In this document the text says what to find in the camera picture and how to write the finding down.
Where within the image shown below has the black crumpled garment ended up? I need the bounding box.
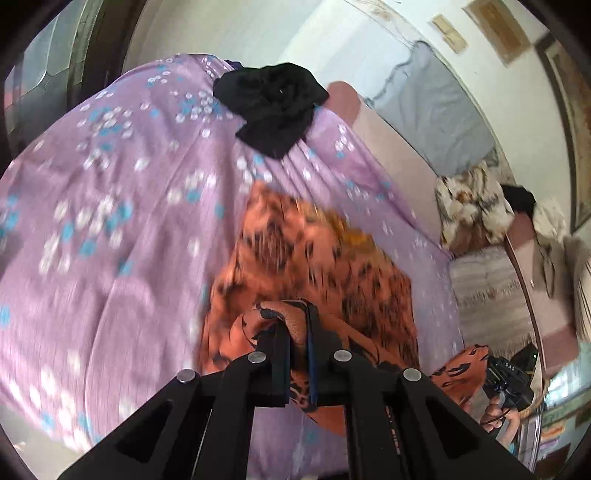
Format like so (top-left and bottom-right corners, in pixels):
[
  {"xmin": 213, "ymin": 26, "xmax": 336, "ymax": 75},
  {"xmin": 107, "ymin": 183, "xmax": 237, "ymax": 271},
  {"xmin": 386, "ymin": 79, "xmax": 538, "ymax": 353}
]
[{"xmin": 213, "ymin": 63, "xmax": 329, "ymax": 160}]

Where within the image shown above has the striped white pillow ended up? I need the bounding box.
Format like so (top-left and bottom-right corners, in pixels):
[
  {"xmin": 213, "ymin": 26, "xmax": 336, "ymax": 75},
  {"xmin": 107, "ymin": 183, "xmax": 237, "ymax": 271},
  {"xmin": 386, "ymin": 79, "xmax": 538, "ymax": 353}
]
[{"xmin": 450, "ymin": 246, "xmax": 537, "ymax": 359}]

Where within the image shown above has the orange black floral garment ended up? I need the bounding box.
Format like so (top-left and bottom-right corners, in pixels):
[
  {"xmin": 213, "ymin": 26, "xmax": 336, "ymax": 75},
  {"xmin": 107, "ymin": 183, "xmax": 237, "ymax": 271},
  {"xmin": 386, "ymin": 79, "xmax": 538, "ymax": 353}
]
[{"xmin": 197, "ymin": 180, "xmax": 491, "ymax": 437}]

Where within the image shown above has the brown white patterned cloth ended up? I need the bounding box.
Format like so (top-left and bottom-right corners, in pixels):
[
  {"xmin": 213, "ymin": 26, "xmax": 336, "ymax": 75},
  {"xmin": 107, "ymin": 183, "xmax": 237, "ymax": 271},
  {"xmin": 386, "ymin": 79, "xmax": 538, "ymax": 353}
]
[{"xmin": 434, "ymin": 161, "xmax": 515, "ymax": 257}]

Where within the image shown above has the small wall picture frame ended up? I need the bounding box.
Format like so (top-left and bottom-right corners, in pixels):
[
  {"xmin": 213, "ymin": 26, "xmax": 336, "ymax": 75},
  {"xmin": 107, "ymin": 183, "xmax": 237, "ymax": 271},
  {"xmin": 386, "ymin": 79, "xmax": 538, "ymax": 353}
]
[{"xmin": 431, "ymin": 14, "xmax": 468, "ymax": 54}]

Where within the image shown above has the purple floral bedsheet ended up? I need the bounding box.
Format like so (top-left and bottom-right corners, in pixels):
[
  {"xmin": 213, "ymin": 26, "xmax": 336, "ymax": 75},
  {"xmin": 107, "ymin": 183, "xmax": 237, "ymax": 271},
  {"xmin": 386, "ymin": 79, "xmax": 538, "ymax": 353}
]
[{"xmin": 1, "ymin": 55, "xmax": 464, "ymax": 454}]

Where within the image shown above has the stained glass window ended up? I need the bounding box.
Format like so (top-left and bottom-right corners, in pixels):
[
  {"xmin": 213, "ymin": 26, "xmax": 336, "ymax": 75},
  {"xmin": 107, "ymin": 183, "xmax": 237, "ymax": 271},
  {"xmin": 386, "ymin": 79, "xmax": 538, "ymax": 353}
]
[{"xmin": 4, "ymin": 1, "xmax": 103, "ymax": 157}]

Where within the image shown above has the person's right hand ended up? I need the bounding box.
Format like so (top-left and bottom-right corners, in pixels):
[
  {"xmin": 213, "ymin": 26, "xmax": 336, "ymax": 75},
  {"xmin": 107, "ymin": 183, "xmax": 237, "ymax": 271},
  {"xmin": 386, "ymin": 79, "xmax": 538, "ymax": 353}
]
[{"xmin": 480, "ymin": 396, "xmax": 521, "ymax": 444}]

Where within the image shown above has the grey pillow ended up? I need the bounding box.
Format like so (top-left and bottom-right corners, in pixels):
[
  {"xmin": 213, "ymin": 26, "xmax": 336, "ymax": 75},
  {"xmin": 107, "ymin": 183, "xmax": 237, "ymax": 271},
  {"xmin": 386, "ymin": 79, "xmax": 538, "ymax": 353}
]
[{"xmin": 366, "ymin": 41, "xmax": 499, "ymax": 177}]

